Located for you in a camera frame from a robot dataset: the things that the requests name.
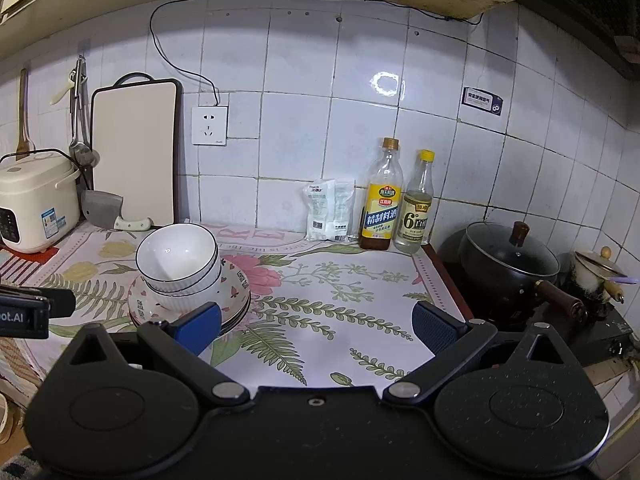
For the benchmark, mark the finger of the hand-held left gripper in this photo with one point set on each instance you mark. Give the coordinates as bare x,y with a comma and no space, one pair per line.
62,304

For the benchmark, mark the hanging metal utensils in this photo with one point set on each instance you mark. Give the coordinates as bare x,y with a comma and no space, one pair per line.
90,156

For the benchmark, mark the clear vinegar bottle yellow cap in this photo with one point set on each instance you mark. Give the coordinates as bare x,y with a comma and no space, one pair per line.
414,225

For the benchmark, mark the white cutting board black rim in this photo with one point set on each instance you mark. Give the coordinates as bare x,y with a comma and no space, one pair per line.
135,160

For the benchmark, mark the purple white wall sticker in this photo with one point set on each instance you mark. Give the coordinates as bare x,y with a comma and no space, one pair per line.
481,101

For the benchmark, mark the white plastic packet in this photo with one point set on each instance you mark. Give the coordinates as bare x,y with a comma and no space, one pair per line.
320,210
344,210

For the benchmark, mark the floral tablecloth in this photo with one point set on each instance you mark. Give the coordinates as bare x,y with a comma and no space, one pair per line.
325,310

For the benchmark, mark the hanging metal ladle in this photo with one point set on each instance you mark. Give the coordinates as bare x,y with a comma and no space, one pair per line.
75,147

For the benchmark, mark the small cream enamel pot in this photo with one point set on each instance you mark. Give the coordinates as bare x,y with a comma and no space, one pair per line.
590,270

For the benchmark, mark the black gas stove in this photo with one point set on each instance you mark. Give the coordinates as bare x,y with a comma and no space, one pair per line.
600,335

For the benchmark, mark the yellow label cooking wine bottle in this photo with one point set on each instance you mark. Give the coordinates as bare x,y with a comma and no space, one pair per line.
380,220

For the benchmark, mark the wooden spatula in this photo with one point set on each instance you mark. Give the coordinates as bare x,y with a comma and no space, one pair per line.
22,110

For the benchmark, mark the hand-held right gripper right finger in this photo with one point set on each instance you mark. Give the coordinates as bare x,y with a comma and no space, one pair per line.
437,330

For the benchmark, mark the white wall socket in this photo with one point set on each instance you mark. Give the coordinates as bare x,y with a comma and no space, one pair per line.
210,125

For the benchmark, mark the dark range hood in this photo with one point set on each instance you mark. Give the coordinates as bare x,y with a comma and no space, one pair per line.
590,5

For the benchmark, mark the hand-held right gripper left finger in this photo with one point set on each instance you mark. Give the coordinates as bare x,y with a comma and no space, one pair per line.
200,327

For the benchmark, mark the black wok with glass lid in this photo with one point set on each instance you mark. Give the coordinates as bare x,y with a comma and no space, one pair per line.
505,260

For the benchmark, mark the small clear glass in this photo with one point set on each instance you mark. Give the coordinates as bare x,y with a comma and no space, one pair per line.
353,236

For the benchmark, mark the white heart print deep plate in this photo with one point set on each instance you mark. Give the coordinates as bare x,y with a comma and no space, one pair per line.
235,280

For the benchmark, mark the cream rice cooker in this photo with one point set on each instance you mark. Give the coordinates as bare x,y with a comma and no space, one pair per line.
35,195

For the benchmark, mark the white ribbed bowl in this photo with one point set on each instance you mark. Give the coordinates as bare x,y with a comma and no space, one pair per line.
200,286
175,255
190,302

